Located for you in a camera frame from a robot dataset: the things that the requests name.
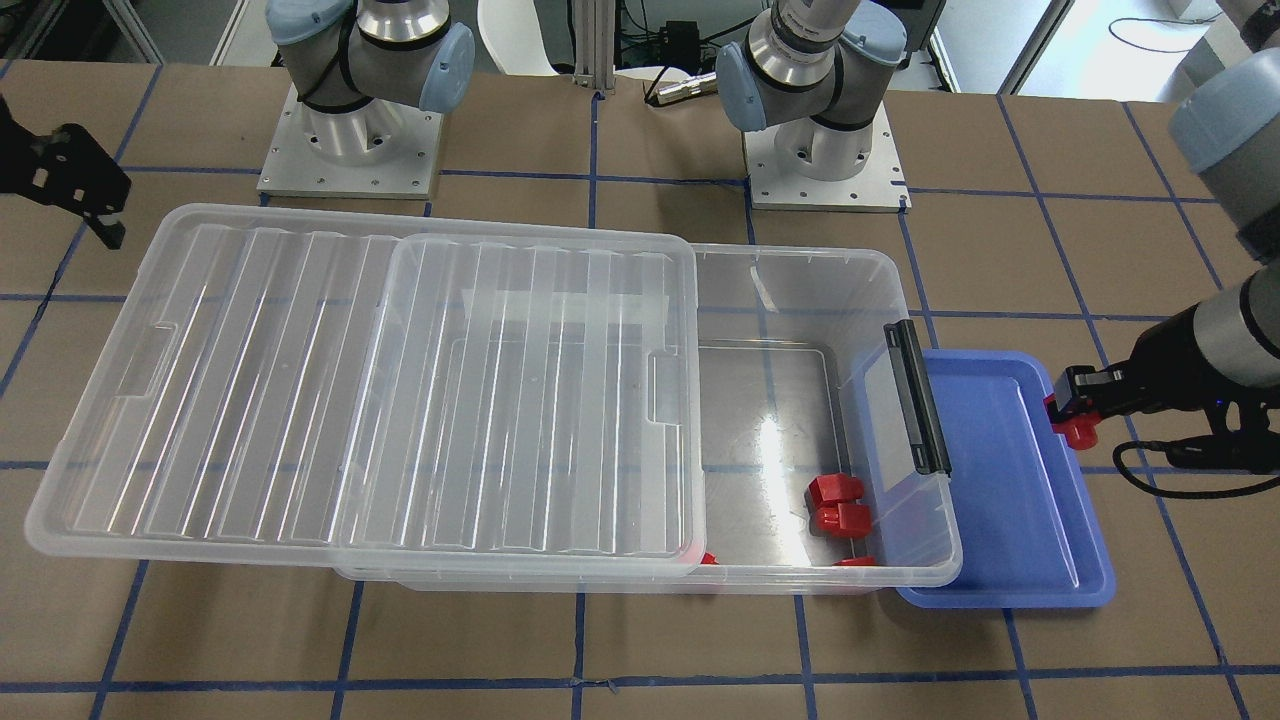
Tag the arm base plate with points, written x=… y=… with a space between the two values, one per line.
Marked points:
x=382 y=151
x=802 y=166

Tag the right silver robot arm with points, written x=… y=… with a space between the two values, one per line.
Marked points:
x=371 y=83

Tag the blue plastic tray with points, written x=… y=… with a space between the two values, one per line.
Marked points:
x=1030 y=536

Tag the black box latch handle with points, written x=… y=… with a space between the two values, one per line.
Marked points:
x=922 y=421

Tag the clear plastic box lid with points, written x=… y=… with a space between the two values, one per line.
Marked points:
x=219 y=424

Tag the clear plastic storage box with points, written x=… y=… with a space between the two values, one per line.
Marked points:
x=820 y=420

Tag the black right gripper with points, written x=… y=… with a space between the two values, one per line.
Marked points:
x=72 y=182

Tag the red block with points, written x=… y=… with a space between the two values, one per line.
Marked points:
x=828 y=490
x=1077 y=427
x=846 y=520

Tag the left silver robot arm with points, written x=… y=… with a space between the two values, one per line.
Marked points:
x=1140 y=241

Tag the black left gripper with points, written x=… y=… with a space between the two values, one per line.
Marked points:
x=1172 y=362

